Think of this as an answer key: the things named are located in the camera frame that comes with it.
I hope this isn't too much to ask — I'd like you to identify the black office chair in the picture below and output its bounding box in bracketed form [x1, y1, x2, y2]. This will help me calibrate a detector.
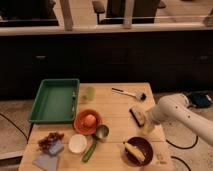
[92, 0, 166, 25]

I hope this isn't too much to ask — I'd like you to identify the black cable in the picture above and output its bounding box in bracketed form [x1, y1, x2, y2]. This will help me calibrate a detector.
[0, 112, 29, 142]
[165, 134, 200, 171]

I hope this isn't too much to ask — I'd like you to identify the green cucumber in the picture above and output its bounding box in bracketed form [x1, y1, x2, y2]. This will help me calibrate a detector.
[82, 136, 97, 163]

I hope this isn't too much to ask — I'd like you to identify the green plastic tray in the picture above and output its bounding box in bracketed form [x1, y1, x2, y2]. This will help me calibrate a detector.
[29, 79, 80, 124]

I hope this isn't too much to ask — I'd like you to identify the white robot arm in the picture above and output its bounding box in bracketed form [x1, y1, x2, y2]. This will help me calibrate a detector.
[143, 93, 213, 147]

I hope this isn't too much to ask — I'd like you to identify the grey blue cloth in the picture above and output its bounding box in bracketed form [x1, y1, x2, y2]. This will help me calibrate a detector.
[33, 154, 58, 171]

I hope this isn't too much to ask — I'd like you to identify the yellow corn cob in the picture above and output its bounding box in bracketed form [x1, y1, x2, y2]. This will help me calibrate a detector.
[124, 142, 145, 163]

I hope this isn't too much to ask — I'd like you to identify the green plastic cup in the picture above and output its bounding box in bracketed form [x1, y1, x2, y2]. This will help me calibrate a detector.
[83, 86, 95, 102]

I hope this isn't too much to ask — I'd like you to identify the small metal cup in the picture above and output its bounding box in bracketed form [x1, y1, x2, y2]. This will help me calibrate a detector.
[95, 125, 109, 140]

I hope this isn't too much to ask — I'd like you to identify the black cable left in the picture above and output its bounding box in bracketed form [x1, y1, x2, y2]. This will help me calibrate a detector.
[0, 112, 29, 142]

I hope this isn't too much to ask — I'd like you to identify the dark brown plate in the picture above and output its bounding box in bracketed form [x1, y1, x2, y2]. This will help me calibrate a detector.
[125, 137, 153, 167]

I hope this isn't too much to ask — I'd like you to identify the orange plastic bowl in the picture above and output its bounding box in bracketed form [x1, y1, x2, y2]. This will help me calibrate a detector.
[74, 109, 102, 135]

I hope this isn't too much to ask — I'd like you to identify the black cable right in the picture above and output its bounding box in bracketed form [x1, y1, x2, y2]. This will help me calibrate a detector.
[165, 134, 200, 171]

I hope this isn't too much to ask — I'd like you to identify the blue black object on floor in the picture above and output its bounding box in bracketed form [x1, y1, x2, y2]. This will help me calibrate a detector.
[189, 93, 212, 108]

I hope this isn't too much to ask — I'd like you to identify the orange fruit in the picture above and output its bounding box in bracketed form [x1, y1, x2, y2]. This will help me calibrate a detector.
[83, 114, 96, 128]

